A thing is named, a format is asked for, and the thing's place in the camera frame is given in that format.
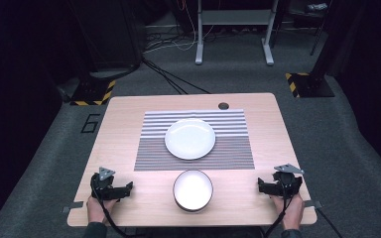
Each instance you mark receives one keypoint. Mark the striped grey white placemat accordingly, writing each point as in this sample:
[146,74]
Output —
[231,153]

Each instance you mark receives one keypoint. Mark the round black table grommet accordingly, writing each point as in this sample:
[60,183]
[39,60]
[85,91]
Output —
[223,106]

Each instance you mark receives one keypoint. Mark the person's right hand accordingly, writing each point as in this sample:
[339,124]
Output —
[292,211]

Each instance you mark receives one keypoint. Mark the small grey device on shelf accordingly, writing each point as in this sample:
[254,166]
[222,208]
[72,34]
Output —
[316,7]

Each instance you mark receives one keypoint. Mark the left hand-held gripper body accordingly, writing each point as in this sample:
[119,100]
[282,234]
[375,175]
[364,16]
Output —
[103,186]

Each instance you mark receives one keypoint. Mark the large black cabinet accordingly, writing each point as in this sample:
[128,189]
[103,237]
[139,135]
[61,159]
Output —
[112,33]

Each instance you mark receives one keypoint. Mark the person's left hand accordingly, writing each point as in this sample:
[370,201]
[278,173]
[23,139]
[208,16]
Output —
[98,210]

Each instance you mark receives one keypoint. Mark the black base with hazard tape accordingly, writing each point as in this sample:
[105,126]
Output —
[309,86]
[92,92]

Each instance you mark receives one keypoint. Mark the white round plate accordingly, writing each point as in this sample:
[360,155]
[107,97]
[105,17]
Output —
[190,139]

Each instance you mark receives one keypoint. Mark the black metal stand post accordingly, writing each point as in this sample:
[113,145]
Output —
[327,39]

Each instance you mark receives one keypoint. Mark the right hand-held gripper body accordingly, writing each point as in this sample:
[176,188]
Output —
[287,185]

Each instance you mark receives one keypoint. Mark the white bowl with dark rim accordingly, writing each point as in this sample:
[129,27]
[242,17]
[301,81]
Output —
[193,190]

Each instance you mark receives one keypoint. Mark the grey metal table bracket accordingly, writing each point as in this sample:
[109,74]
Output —
[72,206]
[312,204]

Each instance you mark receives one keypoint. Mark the white metal desk frame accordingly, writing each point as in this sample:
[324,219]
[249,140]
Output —
[234,16]

